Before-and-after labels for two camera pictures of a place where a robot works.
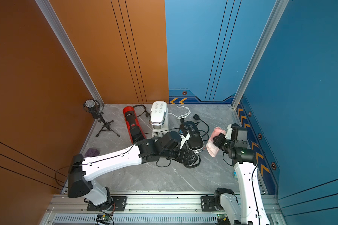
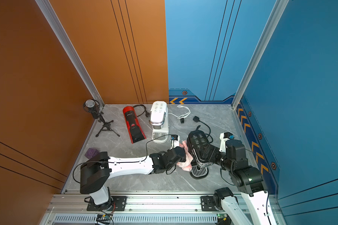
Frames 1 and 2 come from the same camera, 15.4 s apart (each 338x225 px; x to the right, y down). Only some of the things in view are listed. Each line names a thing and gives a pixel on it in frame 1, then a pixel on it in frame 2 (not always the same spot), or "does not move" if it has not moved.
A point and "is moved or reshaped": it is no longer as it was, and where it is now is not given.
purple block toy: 91,152 does not move
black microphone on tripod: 93,106 does not move
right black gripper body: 224,143 → 219,157
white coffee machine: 158,118 does not move
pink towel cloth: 212,149 is moved or reshaped
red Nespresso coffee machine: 134,127 does not move
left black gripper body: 177,154 → 183,159
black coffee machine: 195,144 is moved or reshaped
